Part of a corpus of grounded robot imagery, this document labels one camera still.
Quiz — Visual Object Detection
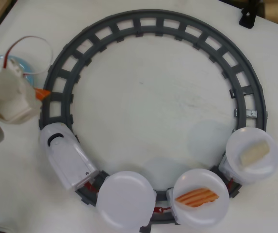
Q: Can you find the orange salmon nigiri sushi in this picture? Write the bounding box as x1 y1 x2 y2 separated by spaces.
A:
35 88 51 100

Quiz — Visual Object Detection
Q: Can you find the blue round dish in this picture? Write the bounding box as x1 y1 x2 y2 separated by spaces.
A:
0 55 35 85

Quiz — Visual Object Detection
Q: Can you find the white Shinkansen toy locomotive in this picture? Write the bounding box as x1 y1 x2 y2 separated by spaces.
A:
39 122 100 191

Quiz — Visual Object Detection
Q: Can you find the striped pale orange nigiri sushi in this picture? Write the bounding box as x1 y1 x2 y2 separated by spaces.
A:
175 187 220 208

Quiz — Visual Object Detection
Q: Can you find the white squid nigiri sushi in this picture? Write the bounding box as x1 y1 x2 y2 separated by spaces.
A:
239 142 270 167

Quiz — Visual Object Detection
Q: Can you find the grey circular toy train track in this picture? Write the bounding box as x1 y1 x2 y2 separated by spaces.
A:
38 9 268 223

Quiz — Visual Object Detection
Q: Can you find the white round plastic plate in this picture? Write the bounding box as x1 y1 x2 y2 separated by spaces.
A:
172 169 229 225
226 128 278 180
95 170 157 225

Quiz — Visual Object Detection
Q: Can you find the silver tape strip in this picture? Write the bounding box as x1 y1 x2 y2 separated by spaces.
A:
232 108 258 119

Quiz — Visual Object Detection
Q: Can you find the black clamp stand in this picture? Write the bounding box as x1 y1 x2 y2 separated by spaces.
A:
238 0 260 29

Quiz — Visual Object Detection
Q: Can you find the brown cardboard roll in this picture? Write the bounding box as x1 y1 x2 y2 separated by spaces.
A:
262 0 278 27

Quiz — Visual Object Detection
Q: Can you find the red white servo cable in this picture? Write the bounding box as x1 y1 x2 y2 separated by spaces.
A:
4 35 54 75

